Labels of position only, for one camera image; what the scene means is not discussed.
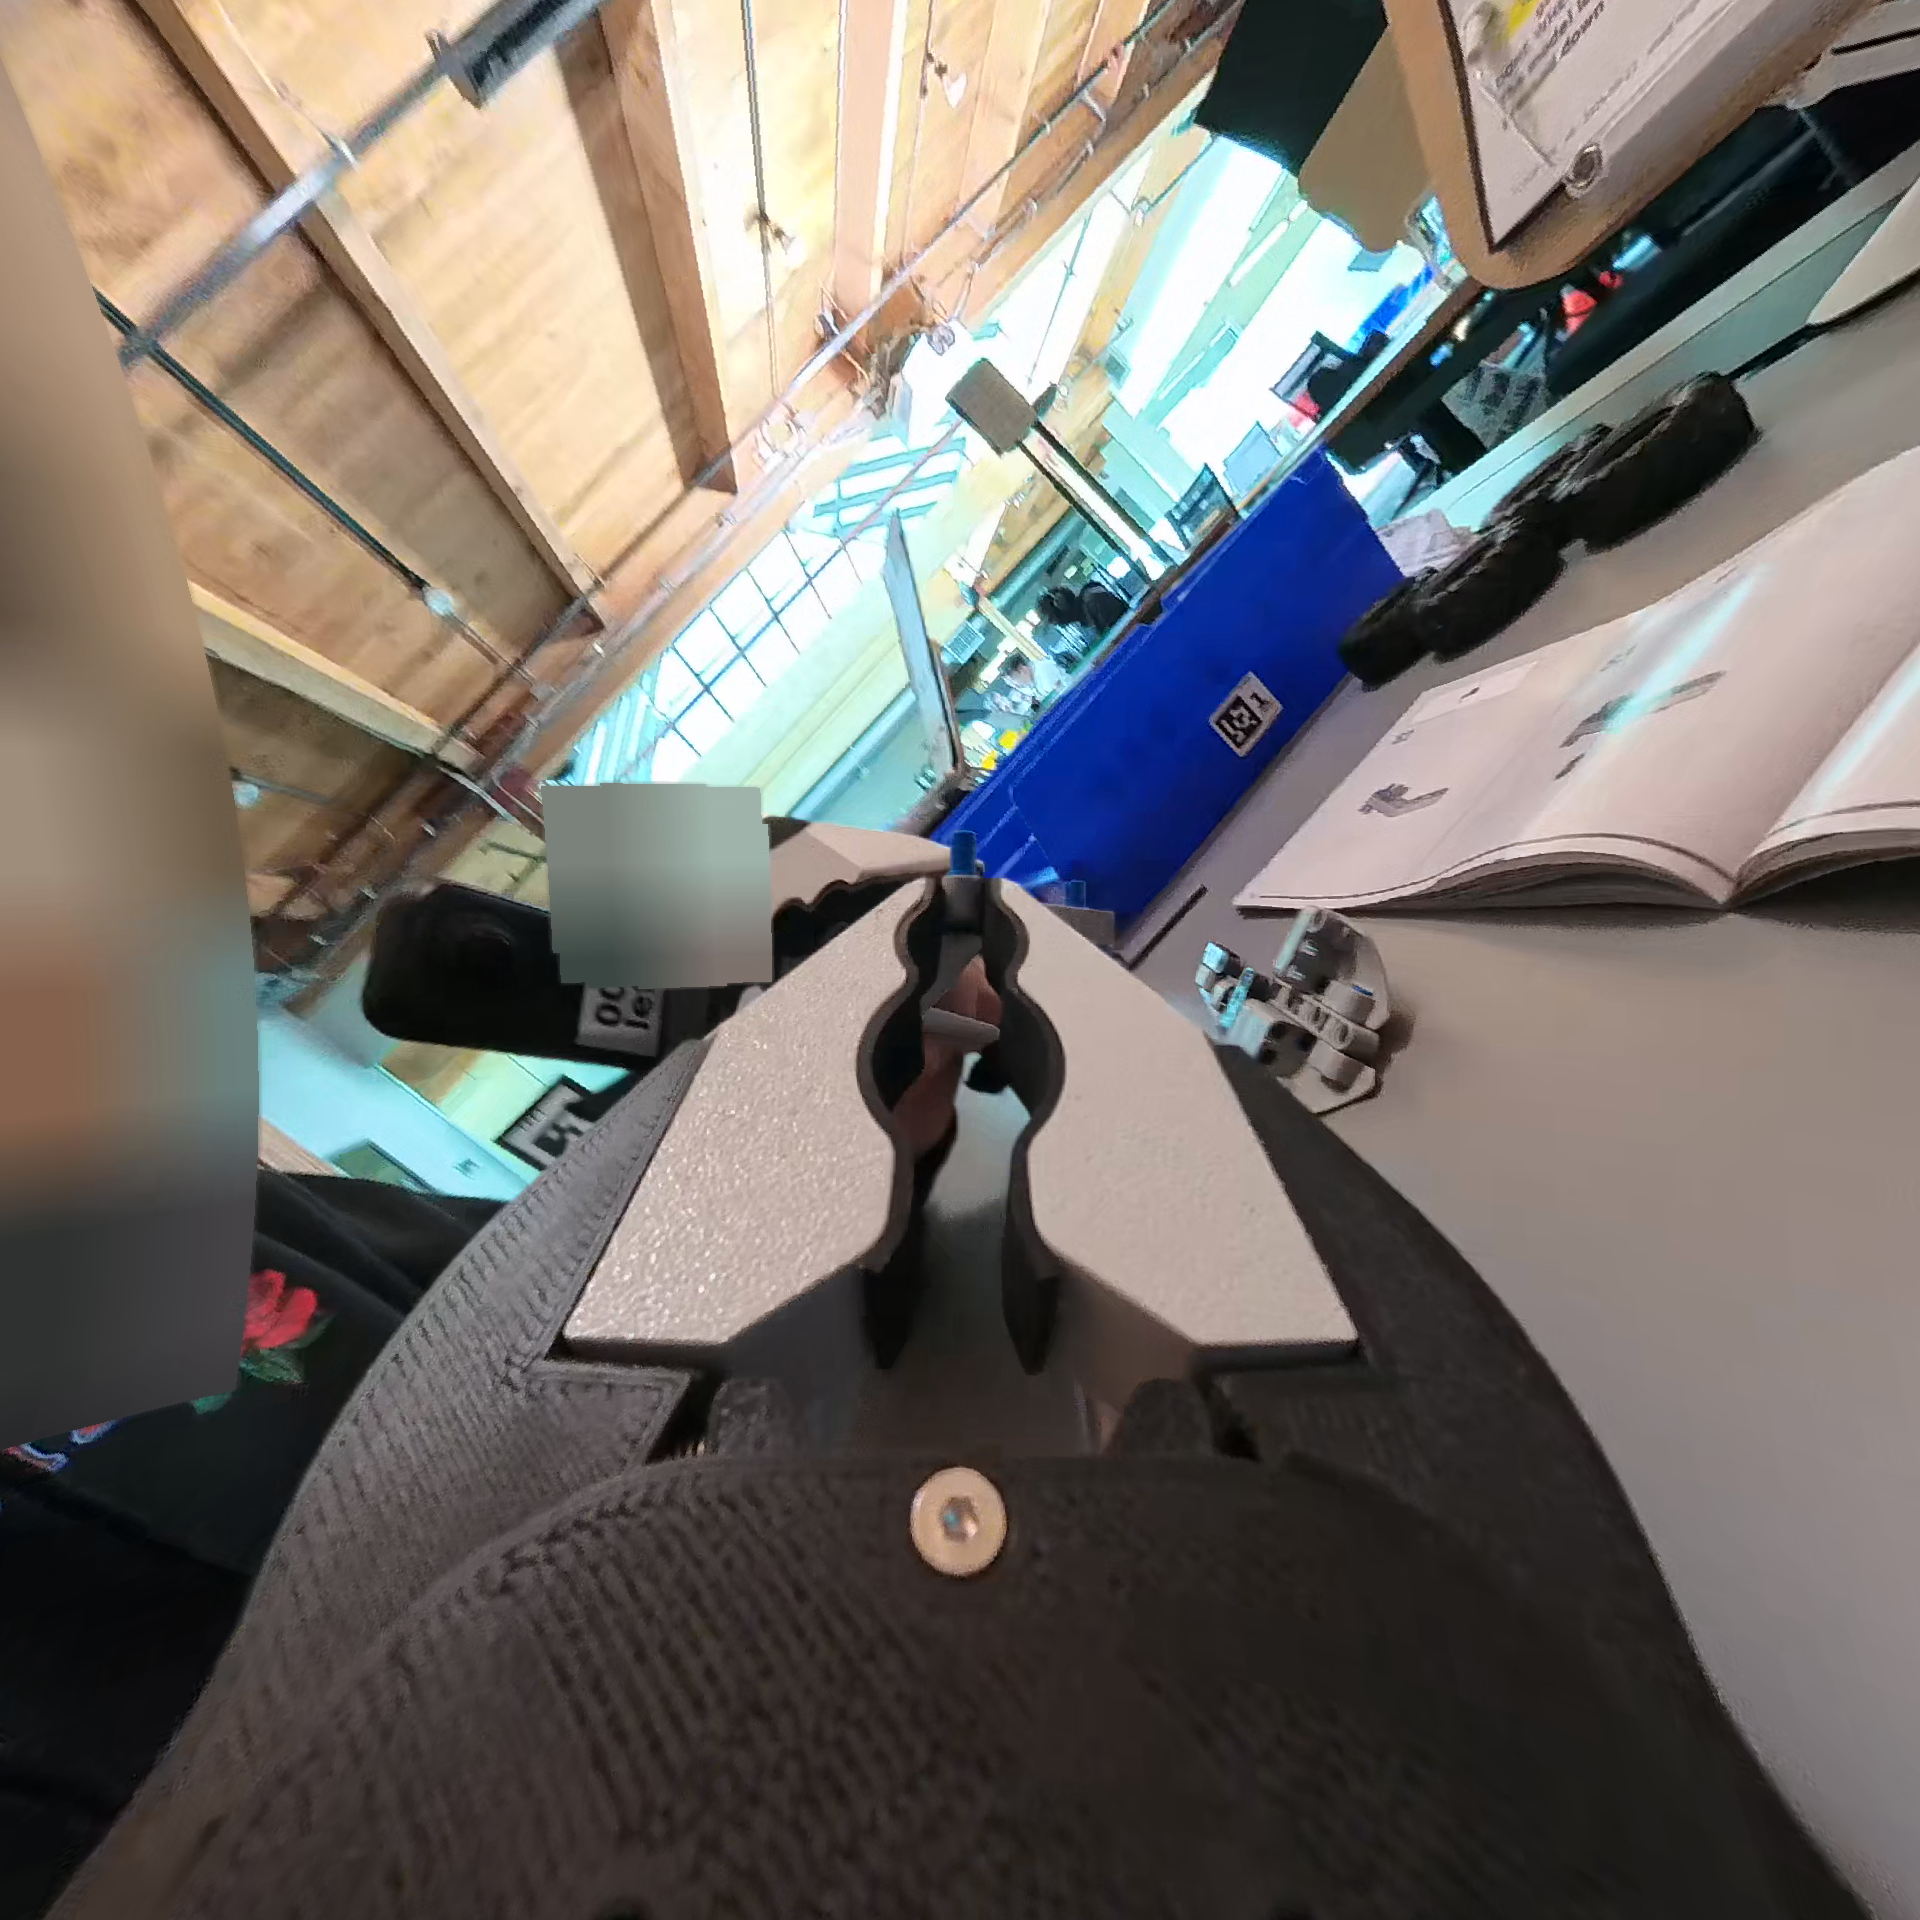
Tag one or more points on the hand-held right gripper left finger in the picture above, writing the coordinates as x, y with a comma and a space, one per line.
721, 1171

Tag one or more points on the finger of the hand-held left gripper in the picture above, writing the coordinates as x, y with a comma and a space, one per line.
841, 855

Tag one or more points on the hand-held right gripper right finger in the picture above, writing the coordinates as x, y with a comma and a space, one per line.
1184, 1185

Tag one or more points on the grey toy beam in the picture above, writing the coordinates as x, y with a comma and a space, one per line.
960, 919

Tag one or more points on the person's left hand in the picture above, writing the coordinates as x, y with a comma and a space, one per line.
926, 1102

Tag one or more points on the blue plastic bin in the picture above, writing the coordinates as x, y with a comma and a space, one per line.
998, 819

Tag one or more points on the grey upright panel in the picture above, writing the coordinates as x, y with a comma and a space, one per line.
923, 675

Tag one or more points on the grey toy brick assembly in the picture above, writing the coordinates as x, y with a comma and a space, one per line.
1305, 1005

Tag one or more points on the black toy axle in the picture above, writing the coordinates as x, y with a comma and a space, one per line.
1162, 926

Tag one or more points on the blue bin with square tag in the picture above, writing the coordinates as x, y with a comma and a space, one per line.
1171, 780

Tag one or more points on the hanging panel lamp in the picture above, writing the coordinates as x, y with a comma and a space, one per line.
998, 403

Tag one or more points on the open instruction booklet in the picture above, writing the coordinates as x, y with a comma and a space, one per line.
1575, 780

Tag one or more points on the black toy tire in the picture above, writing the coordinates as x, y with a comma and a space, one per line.
1680, 435
1484, 589
1561, 472
1388, 638

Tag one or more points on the clear plastic bag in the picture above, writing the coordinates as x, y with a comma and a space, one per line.
1425, 537

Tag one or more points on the person's black embroidered top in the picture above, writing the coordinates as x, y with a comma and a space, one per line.
151, 1574

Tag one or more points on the black monitor screen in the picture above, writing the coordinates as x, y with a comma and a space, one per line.
1275, 74

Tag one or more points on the paper sign on stand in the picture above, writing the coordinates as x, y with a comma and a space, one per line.
1425, 134

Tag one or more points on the printed instruction sheet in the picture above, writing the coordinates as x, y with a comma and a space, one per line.
1590, 90

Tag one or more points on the white board stand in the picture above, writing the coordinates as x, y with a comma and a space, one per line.
1882, 262

